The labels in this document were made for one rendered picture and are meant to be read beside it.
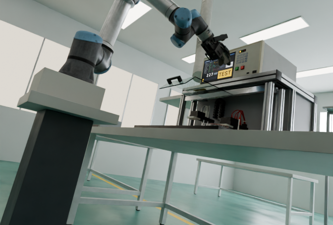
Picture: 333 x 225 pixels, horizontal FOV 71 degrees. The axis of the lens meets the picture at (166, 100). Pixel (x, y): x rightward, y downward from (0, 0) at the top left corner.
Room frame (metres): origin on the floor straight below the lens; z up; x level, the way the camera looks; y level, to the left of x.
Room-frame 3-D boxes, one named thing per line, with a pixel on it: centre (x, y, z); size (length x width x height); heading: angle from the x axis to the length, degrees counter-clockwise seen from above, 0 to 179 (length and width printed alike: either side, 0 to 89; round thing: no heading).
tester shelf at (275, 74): (1.41, -0.47, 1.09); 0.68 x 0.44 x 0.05; 34
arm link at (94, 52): (0.96, 0.39, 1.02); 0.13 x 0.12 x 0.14; 175
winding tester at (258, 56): (1.40, -0.48, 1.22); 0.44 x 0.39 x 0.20; 34
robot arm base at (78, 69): (0.96, 0.39, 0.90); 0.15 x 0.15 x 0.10
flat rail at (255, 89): (1.29, -0.29, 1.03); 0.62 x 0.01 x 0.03; 34
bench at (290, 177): (4.73, -1.87, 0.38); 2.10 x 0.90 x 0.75; 34
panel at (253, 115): (1.38, -0.42, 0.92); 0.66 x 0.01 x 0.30; 34
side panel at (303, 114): (1.19, -0.72, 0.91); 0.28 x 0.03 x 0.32; 124
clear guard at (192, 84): (1.33, -0.15, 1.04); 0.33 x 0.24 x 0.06; 124
